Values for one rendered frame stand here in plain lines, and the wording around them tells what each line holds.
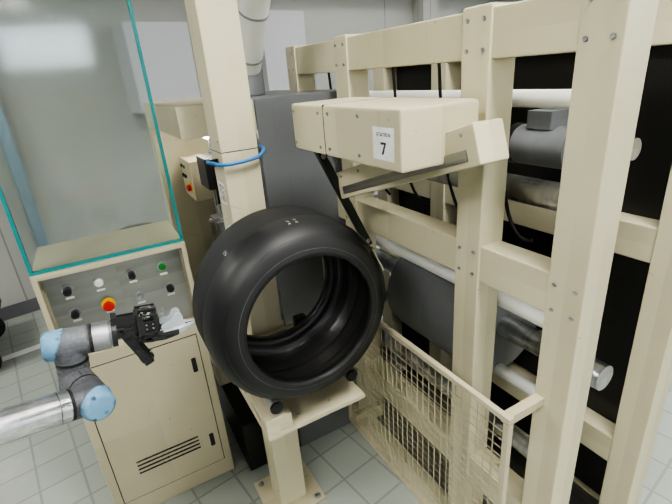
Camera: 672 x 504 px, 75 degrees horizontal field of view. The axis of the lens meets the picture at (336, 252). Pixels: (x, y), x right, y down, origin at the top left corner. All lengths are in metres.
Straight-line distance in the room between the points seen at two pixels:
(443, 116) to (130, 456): 1.95
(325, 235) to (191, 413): 1.31
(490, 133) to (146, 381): 1.70
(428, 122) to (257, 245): 0.54
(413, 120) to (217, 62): 0.69
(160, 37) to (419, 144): 3.76
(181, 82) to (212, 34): 3.15
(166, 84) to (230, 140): 3.11
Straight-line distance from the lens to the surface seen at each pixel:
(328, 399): 1.63
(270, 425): 1.52
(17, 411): 1.19
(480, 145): 1.08
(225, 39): 1.52
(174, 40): 4.67
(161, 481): 2.50
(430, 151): 1.12
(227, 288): 1.21
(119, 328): 1.29
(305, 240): 1.22
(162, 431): 2.32
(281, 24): 5.31
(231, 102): 1.52
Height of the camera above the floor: 1.87
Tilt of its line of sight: 22 degrees down
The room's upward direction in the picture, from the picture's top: 5 degrees counter-clockwise
